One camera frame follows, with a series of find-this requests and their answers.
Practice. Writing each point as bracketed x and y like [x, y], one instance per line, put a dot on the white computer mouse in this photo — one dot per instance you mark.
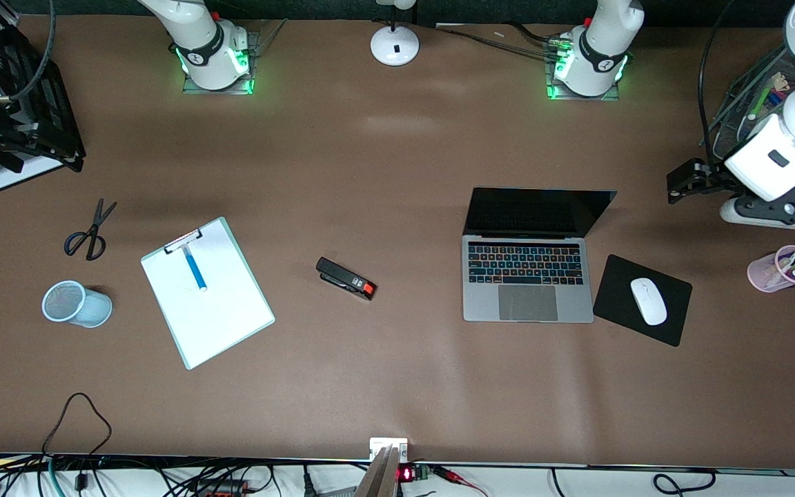
[649, 301]

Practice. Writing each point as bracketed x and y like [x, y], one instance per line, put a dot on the white round lamp base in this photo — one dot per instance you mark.
[395, 45]

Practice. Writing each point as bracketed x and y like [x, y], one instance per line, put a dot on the blue marker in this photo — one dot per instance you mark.
[195, 269]

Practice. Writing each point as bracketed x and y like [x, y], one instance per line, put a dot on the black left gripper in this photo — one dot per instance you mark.
[709, 177]

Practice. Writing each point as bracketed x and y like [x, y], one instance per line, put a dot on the white paper sheet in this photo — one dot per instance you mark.
[218, 310]
[42, 176]

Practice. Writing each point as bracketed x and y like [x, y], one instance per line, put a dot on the black mouse pad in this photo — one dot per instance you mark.
[618, 304]

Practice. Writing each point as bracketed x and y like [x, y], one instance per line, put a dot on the blue mesh pen cup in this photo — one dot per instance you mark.
[83, 307]

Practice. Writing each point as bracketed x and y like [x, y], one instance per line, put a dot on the pink pen cup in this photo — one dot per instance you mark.
[763, 275]

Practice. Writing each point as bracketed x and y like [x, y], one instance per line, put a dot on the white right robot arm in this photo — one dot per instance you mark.
[208, 52]

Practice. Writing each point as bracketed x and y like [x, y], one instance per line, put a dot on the red display circuit board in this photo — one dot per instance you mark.
[413, 473]

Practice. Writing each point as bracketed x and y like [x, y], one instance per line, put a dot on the black red stapler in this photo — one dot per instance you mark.
[346, 279]

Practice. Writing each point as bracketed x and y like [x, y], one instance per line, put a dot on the black scissors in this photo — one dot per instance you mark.
[90, 238]

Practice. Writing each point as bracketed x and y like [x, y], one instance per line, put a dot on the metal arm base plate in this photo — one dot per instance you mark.
[249, 41]
[553, 93]

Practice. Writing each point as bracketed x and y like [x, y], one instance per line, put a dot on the mint green clipboard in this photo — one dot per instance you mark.
[183, 355]

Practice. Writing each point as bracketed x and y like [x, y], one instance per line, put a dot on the grey camera stand bracket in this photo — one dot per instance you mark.
[384, 469]

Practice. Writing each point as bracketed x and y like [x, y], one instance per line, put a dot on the silver laptop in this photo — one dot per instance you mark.
[525, 276]

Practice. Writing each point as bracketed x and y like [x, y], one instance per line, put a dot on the black stacked document tray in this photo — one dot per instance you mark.
[52, 117]

